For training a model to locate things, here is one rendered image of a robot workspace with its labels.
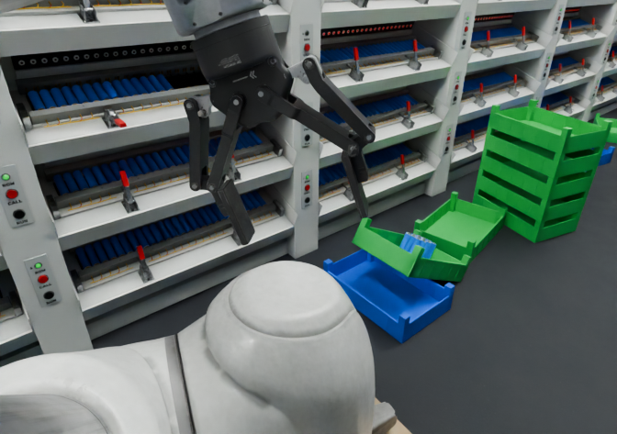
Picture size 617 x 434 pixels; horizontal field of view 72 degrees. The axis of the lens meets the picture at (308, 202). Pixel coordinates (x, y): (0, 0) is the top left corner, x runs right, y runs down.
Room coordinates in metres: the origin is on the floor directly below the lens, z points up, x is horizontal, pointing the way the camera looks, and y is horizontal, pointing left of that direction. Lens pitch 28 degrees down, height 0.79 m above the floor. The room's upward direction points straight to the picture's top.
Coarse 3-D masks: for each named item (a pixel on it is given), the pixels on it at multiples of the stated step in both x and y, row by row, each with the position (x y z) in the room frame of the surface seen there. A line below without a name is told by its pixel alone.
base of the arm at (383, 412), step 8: (376, 408) 0.35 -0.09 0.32; (384, 408) 0.35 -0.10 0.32; (392, 408) 0.35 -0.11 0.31; (376, 416) 0.34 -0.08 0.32; (384, 416) 0.34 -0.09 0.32; (392, 416) 0.34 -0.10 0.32; (376, 424) 0.33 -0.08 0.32; (384, 424) 0.33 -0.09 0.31; (392, 424) 0.34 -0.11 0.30; (376, 432) 0.32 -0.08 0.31; (384, 432) 0.33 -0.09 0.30
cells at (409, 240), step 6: (408, 234) 1.09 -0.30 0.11; (414, 234) 1.13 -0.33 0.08; (402, 240) 1.09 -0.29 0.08; (408, 240) 1.08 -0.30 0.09; (414, 240) 1.07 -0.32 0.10; (420, 240) 1.06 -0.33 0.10; (426, 240) 1.10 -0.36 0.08; (402, 246) 1.08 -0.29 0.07; (408, 246) 1.07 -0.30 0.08; (414, 246) 1.06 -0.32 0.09; (426, 246) 1.08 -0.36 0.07; (432, 246) 1.10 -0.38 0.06; (426, 252) 1.07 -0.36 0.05
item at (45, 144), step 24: (24, 72) 0.89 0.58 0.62; (48, 72) 0.92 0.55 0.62; (192, 72) 1.11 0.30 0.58; (24, 96) 0.87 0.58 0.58; (24, 120) 0.77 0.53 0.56; (96, 120) 0.85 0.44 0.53; (144, 120) 0.88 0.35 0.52; (168, 120) 0.90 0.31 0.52; (216, 120) 0.99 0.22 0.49; (48, 144) 0.76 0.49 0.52; (72, 144) 0.79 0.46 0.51; (96, 144) 0.82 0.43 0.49; (120, 144) 0.85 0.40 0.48
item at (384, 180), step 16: (400, 144) 1.63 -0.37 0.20; (416, 144) 1.63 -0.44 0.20; (368, 160) 1.49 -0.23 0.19; (384, 160) 1.51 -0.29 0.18; (400, 160) 1.52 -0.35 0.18; (416, 160) 1.58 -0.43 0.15; (432, 160) 1.56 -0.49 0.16; (320, 176) 1.33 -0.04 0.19; (336, 176) 1.35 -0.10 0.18; (368, 176) 1.41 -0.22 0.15; (384, 176) 1.43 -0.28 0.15; (400, 176) 1.45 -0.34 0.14; (416, 176) 1.48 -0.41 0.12; (320, 192) 1.26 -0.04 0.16; (336, 192) 1.30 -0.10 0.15; (368, 192) 1.33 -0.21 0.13; (384, 192) 1.37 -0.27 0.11; (320, 208) 1.16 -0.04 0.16; (336, 208) 1.22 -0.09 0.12; (352, 208) 1.28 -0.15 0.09
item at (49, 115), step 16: (128, 96) 0.91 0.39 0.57; (144, 96) 0.93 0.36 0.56; (160, 96) 0.94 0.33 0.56; (176, 96) 0.97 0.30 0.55; (32, 112) 0.80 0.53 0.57; (48, 112) 0.81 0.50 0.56; (64, 112) 0.82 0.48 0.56; (80, 112) 0.84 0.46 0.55; (96, 112) 0.86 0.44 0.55; (128, 112) 0.89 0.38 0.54
